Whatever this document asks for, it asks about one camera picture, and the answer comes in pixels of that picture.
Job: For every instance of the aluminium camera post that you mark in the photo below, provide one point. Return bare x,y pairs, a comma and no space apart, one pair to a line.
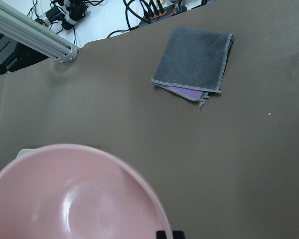
21,28

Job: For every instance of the small pink bowl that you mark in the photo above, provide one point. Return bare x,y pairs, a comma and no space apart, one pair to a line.
68,191

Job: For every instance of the grey folded cloth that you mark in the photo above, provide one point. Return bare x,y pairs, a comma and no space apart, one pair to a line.
193,62

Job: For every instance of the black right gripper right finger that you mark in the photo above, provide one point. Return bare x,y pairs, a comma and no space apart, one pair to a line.
178,234

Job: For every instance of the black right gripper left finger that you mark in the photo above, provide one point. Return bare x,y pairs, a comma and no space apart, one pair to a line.
161,235

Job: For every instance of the cream rabbit tray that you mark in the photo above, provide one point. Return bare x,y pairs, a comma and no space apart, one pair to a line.
24,151

